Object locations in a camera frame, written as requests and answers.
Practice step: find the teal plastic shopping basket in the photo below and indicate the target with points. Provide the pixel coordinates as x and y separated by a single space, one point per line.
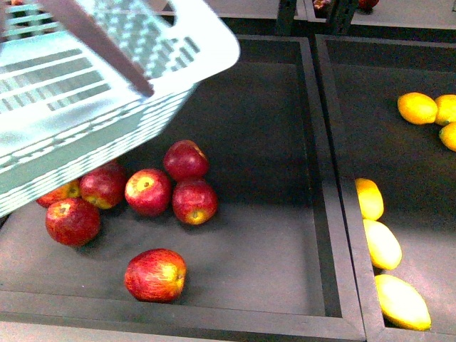
83 82

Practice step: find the red apple under basket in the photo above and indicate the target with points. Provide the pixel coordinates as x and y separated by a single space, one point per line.
104 186

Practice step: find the yellow lemon upper edge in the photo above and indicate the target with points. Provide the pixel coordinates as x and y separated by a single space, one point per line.
370 199

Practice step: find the yellow lemon middle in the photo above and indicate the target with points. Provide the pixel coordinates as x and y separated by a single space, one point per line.
384 249

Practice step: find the yellow lemon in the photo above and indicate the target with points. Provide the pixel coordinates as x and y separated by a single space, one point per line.
384 249
447 135
446 109
401 303
417 108

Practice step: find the yellow lemon back left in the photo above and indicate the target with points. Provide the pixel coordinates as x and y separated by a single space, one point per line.
417 108

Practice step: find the yellow lemon front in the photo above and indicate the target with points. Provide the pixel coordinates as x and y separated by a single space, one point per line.
401 303

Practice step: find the yellow lemon back lower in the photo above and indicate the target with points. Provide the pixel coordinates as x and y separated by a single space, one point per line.
447 135

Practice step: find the yellow lemon back right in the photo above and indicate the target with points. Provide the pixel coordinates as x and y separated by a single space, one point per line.
446 109

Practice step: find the red apple upper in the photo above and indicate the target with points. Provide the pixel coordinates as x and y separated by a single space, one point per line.
184 159

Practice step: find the red apple right lower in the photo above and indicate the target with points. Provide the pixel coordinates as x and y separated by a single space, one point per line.
194 201

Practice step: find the red apple middle yellow top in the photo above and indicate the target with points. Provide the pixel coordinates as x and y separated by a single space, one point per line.
148 192

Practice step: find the red apple front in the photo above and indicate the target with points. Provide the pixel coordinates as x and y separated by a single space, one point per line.
156 275

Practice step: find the red apple far left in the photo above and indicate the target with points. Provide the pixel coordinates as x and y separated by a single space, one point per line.
68 190

